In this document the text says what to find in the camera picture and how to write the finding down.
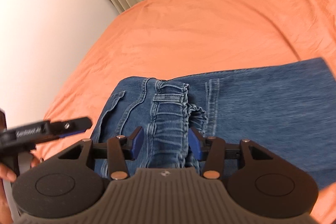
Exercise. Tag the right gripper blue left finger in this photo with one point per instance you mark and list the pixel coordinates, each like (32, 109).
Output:
(120, 147)

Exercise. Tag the person's left hand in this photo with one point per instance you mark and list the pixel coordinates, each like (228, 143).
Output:
(7, 175)

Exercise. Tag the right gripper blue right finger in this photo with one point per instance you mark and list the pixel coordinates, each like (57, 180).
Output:
(211, 148)

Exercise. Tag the orange bed sheet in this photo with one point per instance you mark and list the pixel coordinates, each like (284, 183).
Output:
(167, 39)

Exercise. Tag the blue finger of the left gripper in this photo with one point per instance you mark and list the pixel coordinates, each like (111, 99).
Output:
(63, 129)

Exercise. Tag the blue denim jeans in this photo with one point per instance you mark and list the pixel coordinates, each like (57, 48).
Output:
(288, 109)

